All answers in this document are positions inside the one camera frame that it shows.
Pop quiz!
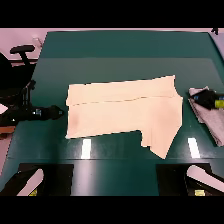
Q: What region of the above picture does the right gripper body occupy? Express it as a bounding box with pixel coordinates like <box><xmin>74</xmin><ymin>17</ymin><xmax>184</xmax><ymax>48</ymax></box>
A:
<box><xmin>189</xmin><ymin>89</ymin><xmax>218</xmax><ymax>111</ymax></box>

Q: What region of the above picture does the cream shirt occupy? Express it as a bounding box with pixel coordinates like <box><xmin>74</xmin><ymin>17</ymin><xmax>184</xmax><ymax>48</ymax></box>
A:
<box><xmin>64</xmin><ymin>74</ymin><xmax>184</xmax><ymax>160</ymax></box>

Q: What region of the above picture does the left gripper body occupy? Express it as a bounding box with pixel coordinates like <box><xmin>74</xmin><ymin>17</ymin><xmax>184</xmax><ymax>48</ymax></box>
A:
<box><xmin>33</xmin><ymin>104</ymin><xmax>65</xmax><ymax>121</ymax></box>

